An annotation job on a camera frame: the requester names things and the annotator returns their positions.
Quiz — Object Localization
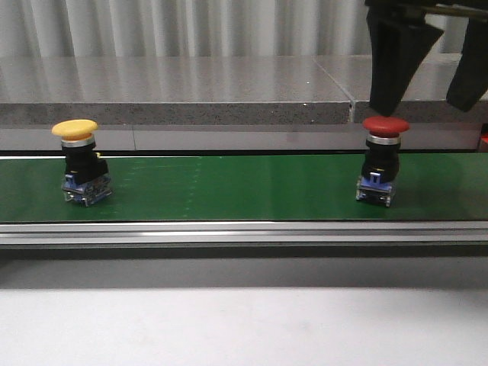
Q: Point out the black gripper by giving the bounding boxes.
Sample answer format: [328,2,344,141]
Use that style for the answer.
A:
[364,0,487,116]

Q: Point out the red mushroom push button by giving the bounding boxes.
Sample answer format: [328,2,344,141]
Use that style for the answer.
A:
[355,116,409,207]

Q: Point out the yellow mushroom push button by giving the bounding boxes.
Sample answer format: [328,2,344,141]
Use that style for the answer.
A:
[51,119,112,207]

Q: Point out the red plastic tray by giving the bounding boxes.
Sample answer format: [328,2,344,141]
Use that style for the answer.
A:
[477,132,488,153]

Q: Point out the green conveyor belt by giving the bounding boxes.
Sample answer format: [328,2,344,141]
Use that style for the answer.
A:
[1,153,487,249]

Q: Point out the grey stone counter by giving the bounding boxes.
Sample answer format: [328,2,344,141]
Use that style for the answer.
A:
[0,53,488,153]

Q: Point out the pleated grey curtain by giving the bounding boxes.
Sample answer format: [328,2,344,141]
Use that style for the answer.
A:
[0,0,488,59]

